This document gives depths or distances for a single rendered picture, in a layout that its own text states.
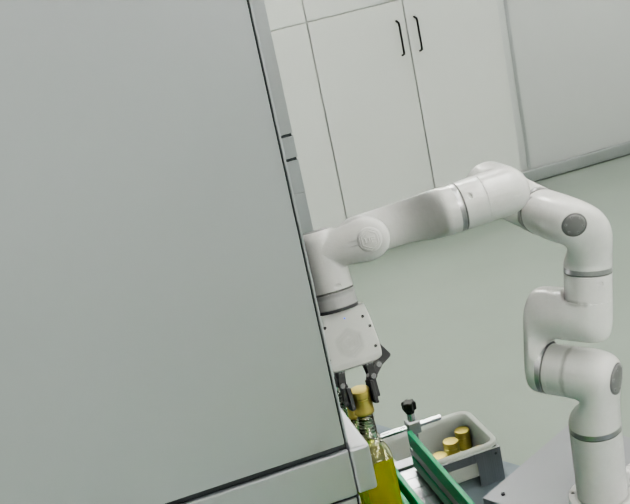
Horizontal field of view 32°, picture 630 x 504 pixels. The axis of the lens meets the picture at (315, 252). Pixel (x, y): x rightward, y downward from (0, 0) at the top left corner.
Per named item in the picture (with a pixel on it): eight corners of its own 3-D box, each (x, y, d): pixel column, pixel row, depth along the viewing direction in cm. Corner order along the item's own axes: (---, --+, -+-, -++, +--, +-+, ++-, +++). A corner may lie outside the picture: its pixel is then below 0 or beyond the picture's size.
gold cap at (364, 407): (351, 411, 189) (346, 388, 188) (370, 404, 190) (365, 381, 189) (357, 419, 186) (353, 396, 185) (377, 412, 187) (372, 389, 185)
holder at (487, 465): (358, 483, 244) (351, 452, 241) (472, 444, 249) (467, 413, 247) (384, 521, 228) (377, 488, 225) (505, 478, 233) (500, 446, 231)
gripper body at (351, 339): (311, 312, 181) (329, 377, 182) (369, 294, 183) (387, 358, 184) (301, 309, 188) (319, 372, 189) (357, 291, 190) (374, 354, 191)
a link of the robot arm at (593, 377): (614, 447, 197) (606, 368, 192) (546, 434, 205) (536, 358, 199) (634, 419, 204) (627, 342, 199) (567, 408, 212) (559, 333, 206)
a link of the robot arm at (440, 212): (473, 230, 185) (355, 270, 182) (451, 229, 197) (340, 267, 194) (458, 182, 184) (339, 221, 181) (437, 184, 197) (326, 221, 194)
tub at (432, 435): (380, 473, 245) (372, 439, 242) (472, 441, 249) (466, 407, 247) (408, 511, 229) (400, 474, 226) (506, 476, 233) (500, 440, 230)
